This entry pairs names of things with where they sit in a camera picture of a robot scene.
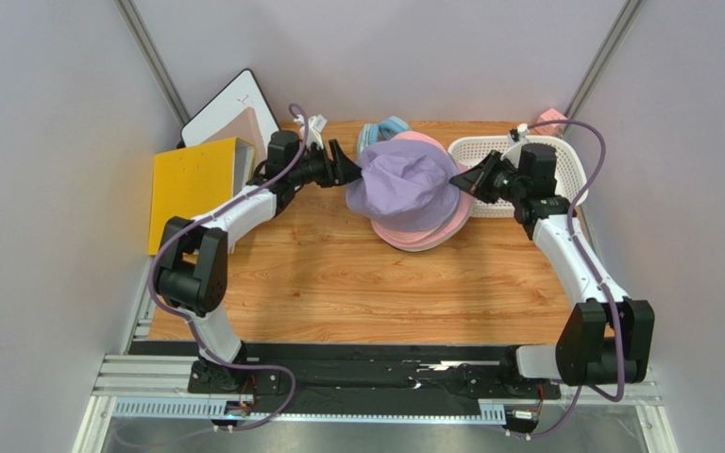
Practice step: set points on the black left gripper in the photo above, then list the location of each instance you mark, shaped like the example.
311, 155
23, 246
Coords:
339, 172

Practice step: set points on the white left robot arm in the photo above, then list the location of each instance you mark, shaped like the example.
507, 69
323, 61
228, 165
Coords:
188, 277

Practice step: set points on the pink brown folder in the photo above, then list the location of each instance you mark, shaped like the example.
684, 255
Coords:
245, 126

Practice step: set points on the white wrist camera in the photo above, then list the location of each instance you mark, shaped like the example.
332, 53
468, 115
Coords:
311, 129
519, 134

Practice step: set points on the pink cloth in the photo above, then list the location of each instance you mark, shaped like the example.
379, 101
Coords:
394, 237

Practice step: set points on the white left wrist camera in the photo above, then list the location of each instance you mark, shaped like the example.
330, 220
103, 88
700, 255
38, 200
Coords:
311, 129

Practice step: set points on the white board black frame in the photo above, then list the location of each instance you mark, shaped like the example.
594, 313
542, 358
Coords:
242, 94

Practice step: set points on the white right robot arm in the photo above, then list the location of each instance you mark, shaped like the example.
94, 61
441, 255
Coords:
607, 336

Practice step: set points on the pink and beige reversible hat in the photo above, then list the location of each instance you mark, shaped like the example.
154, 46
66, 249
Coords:
442, 234

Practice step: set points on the white perforated plastic basket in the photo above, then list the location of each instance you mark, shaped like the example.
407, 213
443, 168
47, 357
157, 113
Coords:
569, 173

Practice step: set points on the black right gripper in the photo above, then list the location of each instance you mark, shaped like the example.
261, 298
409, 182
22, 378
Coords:
488, 179

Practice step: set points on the light blue headphones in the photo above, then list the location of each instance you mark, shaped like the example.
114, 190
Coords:
384, 130

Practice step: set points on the small pink box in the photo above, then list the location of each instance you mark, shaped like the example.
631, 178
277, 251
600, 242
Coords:
553, 120

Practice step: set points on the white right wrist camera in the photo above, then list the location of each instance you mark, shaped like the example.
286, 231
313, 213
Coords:
519, 134

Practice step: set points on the yellow binder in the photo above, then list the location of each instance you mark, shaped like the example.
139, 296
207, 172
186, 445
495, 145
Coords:
196, 179

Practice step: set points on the lavender cloth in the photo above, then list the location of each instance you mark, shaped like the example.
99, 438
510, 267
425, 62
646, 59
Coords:
405, 186

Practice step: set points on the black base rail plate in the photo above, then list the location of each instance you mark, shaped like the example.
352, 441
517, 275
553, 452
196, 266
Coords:
365, 379

